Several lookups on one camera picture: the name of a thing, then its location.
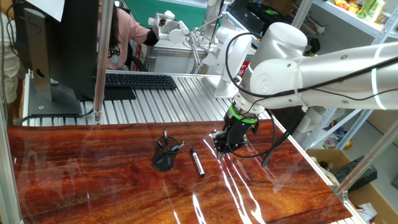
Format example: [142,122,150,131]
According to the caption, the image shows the colourful shelf toys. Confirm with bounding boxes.
[332,0,358,14]

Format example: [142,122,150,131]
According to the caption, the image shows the black mesh pen holder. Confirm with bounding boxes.
[151,136,181,172]

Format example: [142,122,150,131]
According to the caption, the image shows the cardboard box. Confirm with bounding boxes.
[306,148,398,224]

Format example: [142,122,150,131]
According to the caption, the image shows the black office chair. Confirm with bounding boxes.
[126,46,149,72]

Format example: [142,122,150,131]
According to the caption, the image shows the green mounting ring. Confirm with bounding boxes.
[229,103,259,124]

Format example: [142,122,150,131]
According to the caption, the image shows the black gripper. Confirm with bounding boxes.
[211,111,259,161]

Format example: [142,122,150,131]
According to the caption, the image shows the black pen clear cap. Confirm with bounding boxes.
[162,128,170,152]

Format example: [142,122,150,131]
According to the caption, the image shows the white marker pen black cap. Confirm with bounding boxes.
[190,146,206,178]

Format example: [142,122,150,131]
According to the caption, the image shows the silver monitor stand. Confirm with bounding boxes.
[23,7,83,116]

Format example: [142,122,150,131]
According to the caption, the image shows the black Dell monitor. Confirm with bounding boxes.
[12,0,100,101]

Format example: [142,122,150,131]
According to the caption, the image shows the white crumpled paper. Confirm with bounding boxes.
[354,202,379,224]

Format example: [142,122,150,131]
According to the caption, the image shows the green partition board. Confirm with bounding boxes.
[124,0,208,32]

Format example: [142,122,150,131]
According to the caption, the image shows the black desk pad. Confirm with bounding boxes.
[76,86,137,102]

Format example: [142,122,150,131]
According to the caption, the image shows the wood grain table mat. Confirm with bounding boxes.
[7,119,354,224]

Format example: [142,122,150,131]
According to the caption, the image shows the black keyboard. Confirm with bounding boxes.
[104,72,178,91]

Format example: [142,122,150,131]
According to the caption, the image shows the colourful toy pile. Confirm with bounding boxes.
[323,123,354,151]

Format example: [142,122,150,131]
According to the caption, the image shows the aluminium frame post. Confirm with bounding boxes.
[334,121,398,203]
[92,0,115,124]
[0,102,23,224]

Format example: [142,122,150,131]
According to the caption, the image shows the white paper sheet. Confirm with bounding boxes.
[24,0,66,22]

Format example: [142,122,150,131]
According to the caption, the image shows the black equipment case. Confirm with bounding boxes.
[228,0,301,35]

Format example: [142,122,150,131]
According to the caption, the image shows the person in pink shirt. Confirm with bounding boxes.
[98,4,160,72]

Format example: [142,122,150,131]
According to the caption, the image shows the white metal shelf rack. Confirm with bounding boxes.
[290,0,398,150]

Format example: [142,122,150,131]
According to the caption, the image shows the black device box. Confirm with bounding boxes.
[333,155,378,193]

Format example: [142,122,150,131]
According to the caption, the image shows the black monitor cable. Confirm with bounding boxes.
[18,107,95,126]

